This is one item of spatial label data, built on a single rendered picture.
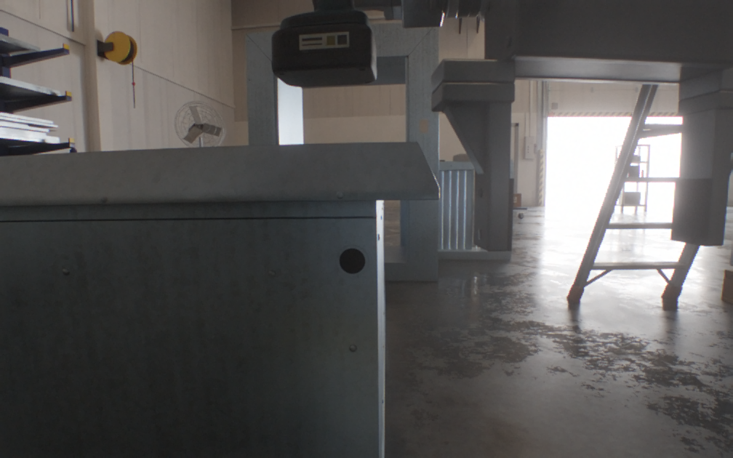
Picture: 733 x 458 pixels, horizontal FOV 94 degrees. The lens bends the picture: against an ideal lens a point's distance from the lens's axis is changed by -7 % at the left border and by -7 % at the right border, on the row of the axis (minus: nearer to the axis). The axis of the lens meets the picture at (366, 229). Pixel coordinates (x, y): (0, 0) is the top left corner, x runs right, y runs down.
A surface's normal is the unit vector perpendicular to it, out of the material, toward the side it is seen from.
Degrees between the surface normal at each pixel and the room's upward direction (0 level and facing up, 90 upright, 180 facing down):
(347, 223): 90
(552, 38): 90
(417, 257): 90
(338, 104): 90
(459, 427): 0
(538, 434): 0
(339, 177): 67
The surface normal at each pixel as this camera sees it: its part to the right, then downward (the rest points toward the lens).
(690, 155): -1.00, 0.02
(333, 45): -0.11, 0.12
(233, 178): -0.05, -0.27
